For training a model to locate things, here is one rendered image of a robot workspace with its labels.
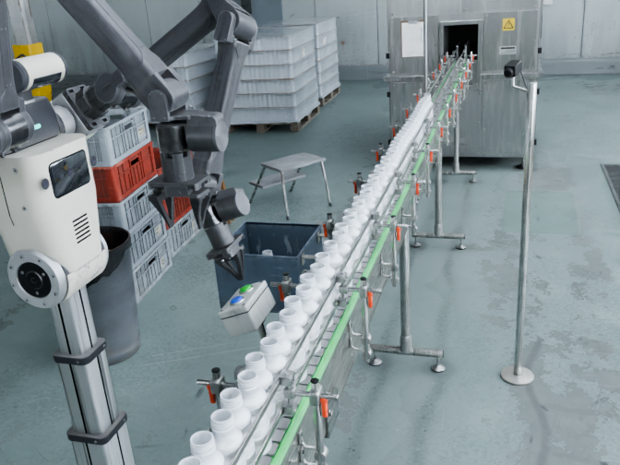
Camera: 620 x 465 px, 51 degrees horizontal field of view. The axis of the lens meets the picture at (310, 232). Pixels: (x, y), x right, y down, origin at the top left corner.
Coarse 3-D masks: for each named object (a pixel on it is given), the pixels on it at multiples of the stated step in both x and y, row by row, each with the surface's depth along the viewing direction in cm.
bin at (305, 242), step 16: (256, 224) 255; (272, 224) 253; (288, 224) 251; (304, 224) 249; (256, 240) 257; (272, 240) 255; (288, 240) 253; (304, 240) 251; (320, 240) 247; (256, 256) 224; (272, 256) 222; (288, 256) 221; (304, 256) 224; (224, 272) 230; (256, 272) 227; (272, 272) 225; (224, 288) 233; (272, 288) 227; (224, 304) 236
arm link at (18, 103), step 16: (0, 0) 119; (0, 16) 120; (0, 32) 121; (0, 48) 122; (0, 64) 122; (0, 80) 123; (0, 96) 124; (16, 96) 128; (0, 112) 125; (0, 128) 125; (32, 128) 134; (0, 144) 126
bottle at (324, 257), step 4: (320, 252) 168; (324, 252) 168; (316, 256) 165; (320, 256) 168; (324, 256) 168; (328, 256) 166; (316, 260) 166; (320, 260) 165; (324, 260) 165; (328, 260) 166; (328, 264) 166; (328, 268) 166; (332, 268) 168; (328, 272) 166; (332, 272) 166; (328, 276) 166; (332, 276) 166; (332, 280) 167; (332, 292) 168; (336, 292) 170; (332, 296) 168; (336, 296) 171; (332, 300) 169; (336, 300) 170; (332, 304) 169; (332, 308) 169
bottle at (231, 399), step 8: (224, 392) 115; (232, 392) 115; (240, 392) 114; (224, 400) 112; (232, 400) 112; (240, 400) 113; (224, 408) 113; (232, 408) 112; (240, 408) 113; (240, 416) 113; (248, 416) 114; (240, 424) 113; (248, 424) 114; (248, 448) 115; (248, 456) 116; (248, 464) 116
